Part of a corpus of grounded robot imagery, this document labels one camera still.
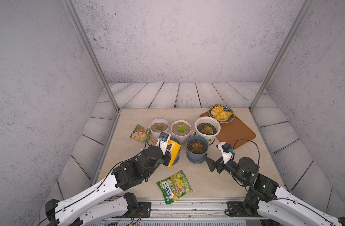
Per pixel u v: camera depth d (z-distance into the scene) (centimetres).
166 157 58
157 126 94
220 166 60
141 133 104
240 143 99
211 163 61
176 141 89
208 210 74
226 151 57
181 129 93
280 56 89
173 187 79
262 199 51
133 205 62
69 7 70
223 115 110
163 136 56
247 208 63
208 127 95
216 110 114
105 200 45
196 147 86
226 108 119
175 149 69
